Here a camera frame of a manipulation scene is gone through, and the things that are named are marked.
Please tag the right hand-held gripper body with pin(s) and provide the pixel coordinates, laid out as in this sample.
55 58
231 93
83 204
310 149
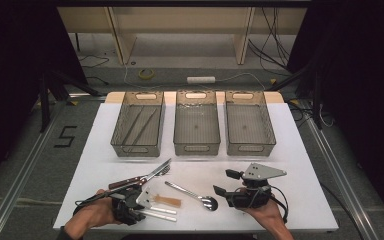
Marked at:
263 171

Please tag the person's left hand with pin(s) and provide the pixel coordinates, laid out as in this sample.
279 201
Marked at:
93 213

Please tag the black metal stand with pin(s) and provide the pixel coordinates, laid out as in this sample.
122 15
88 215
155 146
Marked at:
45 100
317 100

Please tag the clear grey plastic bin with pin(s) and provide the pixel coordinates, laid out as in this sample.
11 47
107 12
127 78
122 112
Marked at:
196 133
250 133
136 150

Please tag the aluminium floor rail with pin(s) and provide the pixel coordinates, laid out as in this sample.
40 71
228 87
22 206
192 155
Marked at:
348 193
13 193

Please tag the black curtain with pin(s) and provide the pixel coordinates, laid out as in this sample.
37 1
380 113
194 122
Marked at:
13 66
363 100

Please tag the wooden shelf unit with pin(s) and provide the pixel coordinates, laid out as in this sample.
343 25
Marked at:
180 20

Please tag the person's right hand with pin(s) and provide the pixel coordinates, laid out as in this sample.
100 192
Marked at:
268 216

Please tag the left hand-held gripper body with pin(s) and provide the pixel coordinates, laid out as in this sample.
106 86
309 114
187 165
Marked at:
126 200

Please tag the yellow tape roll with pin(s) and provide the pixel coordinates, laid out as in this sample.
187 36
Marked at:
146 77

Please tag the metal spoon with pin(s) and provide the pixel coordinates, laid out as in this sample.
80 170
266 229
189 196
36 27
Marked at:
210 202

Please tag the white board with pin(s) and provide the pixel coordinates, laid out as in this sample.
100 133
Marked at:
196 220

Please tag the white power strip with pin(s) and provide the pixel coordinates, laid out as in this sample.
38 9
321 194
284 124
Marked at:
200 80

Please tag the white chopstick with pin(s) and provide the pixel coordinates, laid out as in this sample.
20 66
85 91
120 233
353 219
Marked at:
163 218
163 210

